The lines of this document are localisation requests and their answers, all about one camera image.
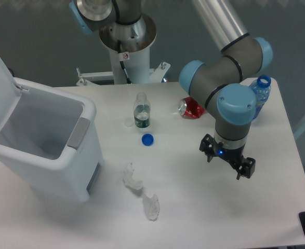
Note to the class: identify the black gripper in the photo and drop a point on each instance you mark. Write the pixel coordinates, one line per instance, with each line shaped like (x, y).
(229, 151)

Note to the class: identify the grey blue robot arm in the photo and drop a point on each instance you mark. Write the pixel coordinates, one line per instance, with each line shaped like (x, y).
(125, 30)

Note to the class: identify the crushed red soda can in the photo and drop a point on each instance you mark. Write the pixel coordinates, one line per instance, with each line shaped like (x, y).
(189, 108)

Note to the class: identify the blue bottle cap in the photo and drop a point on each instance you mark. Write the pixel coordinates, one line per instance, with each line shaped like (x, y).
(147, 139)

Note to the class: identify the white trash can body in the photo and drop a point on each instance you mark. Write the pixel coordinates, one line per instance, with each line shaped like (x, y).
(49, 139)

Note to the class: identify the blue plastic water bottle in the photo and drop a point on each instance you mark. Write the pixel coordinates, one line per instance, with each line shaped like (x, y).
(261, 88)

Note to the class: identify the crumpled white tissue lower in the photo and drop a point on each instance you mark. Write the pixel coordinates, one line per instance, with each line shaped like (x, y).
(151, 207)

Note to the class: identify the clear green label bottle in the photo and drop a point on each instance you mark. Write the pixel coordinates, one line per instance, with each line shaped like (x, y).
(142, 111)

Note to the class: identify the white pedestal base bracket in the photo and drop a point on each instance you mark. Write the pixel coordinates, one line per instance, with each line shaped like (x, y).
(156, 75)

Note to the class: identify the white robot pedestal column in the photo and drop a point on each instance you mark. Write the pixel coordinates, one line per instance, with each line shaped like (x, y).
(132, 65)

